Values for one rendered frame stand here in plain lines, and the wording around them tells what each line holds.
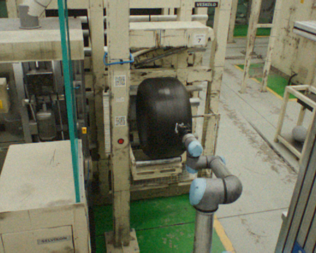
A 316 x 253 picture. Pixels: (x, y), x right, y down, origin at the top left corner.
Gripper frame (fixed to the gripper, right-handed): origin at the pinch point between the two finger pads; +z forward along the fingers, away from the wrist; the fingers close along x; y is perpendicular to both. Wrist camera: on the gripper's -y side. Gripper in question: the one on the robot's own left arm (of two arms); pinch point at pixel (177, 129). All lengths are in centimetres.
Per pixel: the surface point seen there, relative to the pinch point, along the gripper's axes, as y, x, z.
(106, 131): -7.7, 43.7, 22.6
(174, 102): 15.2, 0.3, 7.6
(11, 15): 35, 189, 549
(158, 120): 6.0, 12.1, 2.6
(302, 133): -83, -204, 135
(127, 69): 36.2, 29.3, 17.3
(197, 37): 51, -26, 42
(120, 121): -0.7, 34.1, 20.8
